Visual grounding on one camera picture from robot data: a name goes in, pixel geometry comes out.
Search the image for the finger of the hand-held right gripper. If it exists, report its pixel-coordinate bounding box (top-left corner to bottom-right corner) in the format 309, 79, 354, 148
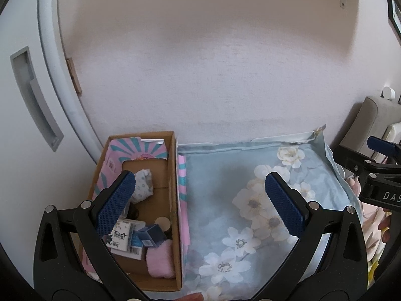
333, 144, 381, 176
367, 136, 401, 165

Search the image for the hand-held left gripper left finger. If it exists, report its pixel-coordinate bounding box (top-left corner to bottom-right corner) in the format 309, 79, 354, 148
33, 170, 148, 301

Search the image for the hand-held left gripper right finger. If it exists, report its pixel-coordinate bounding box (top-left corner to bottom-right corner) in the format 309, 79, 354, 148
251, 172, 368, 301

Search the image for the black cosmetic jar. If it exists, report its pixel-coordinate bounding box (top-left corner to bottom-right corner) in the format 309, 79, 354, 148
125, 202, 141, 220

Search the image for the dental floss picks packet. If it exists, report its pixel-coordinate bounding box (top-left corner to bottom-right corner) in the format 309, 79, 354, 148
102, 219, 148, 261

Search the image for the small blue box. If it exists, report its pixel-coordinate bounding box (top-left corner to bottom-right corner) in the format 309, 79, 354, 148
135, 224, 166, 248

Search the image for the pink teal printed cardboard box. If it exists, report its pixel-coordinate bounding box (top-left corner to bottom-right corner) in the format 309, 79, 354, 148
82, 131, 190, 293

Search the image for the beige round lid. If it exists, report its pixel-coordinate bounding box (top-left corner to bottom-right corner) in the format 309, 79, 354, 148
156, 216, 172, 233

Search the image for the pink towel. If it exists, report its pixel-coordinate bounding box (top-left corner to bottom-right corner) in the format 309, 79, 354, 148
146, 240, 176, 279

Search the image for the person's right hand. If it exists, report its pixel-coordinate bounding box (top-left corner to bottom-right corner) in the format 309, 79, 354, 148
378, 214, 393, 243

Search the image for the grey cushioned chair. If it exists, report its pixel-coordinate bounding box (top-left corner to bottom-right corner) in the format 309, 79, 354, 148
340, 97, 401, 164

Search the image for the white patterned cloth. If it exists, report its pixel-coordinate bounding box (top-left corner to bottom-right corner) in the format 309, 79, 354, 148
130, 169, 154, 204

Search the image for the pink plush toy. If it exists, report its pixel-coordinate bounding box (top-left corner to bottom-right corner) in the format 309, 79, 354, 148
345, 176, 392, 276

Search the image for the blue floral cloth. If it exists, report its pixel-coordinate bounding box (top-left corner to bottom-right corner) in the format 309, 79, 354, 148
177, 125, 364, 301

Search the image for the white wardrobe door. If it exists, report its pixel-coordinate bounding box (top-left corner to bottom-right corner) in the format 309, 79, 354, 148
0, 0, 105, 267

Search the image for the dark picture frame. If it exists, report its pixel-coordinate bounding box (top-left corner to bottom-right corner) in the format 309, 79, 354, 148
387, 0, 401, 35

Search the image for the grey recessed door handle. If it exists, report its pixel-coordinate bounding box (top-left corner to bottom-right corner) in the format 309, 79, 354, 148
10, 46, 65, 152

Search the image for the wooden wall block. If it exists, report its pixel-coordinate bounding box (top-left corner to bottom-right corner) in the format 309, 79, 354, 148
67, 57, 83, 95

